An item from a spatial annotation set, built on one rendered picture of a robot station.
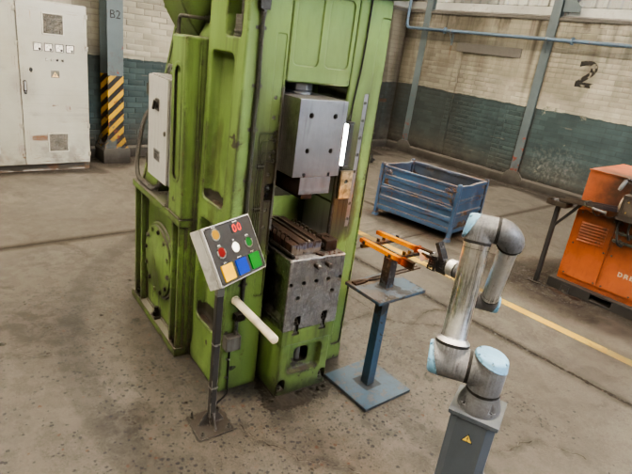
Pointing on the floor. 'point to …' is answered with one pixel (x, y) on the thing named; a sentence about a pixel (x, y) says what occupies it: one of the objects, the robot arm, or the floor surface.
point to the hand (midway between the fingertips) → (420, 249)
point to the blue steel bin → (429, 195)
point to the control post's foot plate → (202, 431)
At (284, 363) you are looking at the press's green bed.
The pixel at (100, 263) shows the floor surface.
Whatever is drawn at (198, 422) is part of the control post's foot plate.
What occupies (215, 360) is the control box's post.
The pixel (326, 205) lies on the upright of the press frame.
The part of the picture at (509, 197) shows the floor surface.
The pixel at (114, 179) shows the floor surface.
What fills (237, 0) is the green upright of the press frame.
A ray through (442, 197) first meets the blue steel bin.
